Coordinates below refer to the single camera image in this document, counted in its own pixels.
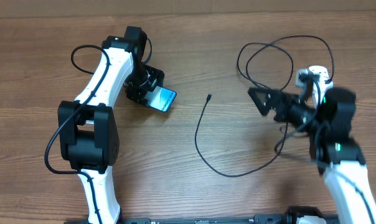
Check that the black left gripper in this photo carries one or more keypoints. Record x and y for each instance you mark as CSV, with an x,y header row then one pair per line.
x,y
138,94

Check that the white power strip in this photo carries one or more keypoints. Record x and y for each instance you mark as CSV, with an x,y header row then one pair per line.
x,y
319,70

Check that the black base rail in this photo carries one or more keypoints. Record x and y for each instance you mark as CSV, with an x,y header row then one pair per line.
x,y
293,214

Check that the white USB charger adapter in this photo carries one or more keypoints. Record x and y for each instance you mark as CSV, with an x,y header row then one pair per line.
x,y
318,93

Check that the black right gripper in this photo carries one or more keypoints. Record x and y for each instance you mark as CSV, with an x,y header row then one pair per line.
x,y
286,101

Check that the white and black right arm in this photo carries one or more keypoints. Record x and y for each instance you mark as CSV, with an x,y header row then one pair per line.
x,y
338,156

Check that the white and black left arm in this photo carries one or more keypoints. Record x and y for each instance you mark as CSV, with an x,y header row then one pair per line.
x,y
87,130

